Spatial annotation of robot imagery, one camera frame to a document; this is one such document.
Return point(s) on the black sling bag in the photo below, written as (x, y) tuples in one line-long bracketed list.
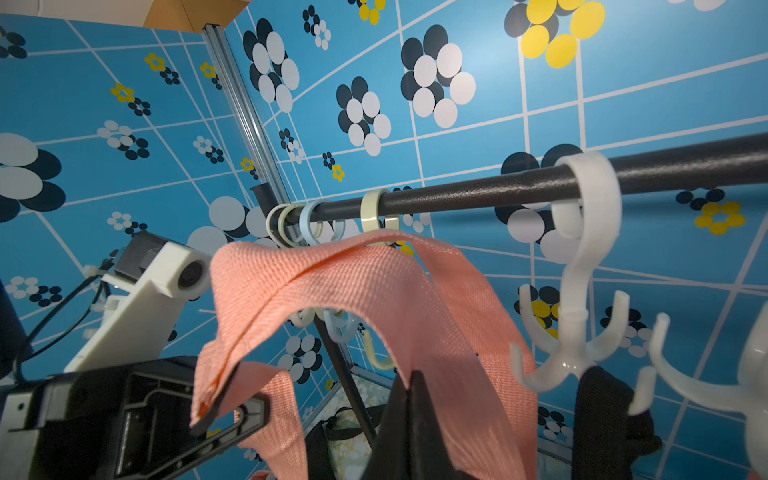
[(336, 447), (607, 439)]

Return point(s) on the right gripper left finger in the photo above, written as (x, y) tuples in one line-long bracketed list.
[(392, 454)]

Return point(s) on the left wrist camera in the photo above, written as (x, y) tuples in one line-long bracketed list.
[(156, 277)]

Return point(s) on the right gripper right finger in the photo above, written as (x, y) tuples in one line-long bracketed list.
[(430, 457)]

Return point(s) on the black clothes rack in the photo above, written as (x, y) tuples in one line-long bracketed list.
[(445, 321)]

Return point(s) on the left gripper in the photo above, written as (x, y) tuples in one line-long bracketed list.
[(125, 422)]

